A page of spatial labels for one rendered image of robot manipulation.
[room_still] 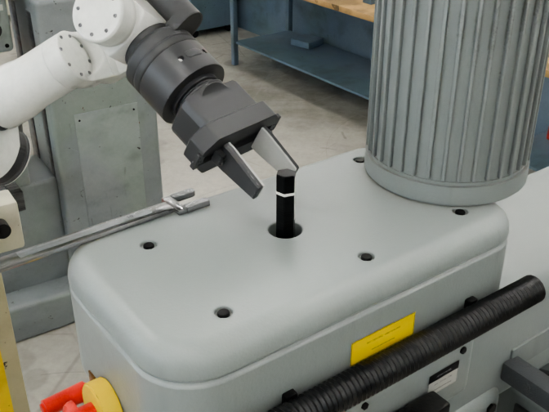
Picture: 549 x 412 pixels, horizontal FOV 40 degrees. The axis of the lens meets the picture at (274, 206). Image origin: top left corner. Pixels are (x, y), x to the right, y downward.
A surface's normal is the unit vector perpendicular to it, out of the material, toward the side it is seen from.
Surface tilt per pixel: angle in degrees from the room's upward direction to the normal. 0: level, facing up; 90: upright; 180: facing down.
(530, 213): 0
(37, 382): 0
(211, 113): 30
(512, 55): 90
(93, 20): 64
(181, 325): 0
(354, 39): 90
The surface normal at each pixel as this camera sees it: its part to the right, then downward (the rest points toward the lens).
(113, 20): -0.37, 0.01
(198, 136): -0.19, -0.17
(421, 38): -0.64, 0.37
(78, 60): 0.85, -0.40
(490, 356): 0.59, 0.39
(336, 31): -0.80, 0.29
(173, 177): 0.00, -0.88
